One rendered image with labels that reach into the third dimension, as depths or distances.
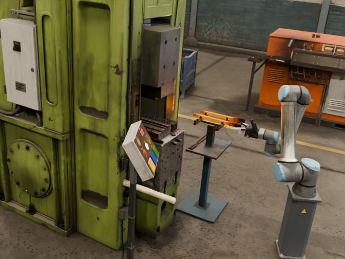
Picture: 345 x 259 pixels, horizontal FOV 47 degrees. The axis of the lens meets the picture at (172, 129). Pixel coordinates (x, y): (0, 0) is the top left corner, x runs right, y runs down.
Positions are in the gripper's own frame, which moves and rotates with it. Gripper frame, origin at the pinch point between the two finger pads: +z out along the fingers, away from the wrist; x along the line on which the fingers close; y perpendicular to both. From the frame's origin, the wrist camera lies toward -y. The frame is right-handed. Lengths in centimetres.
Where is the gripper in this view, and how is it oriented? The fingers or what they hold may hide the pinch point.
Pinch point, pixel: (237, 125)
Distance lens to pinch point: 351.1
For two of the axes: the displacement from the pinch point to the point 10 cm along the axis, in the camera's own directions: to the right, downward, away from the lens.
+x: 4.7, -3.2, 8.2
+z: -8.8, -2.5, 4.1
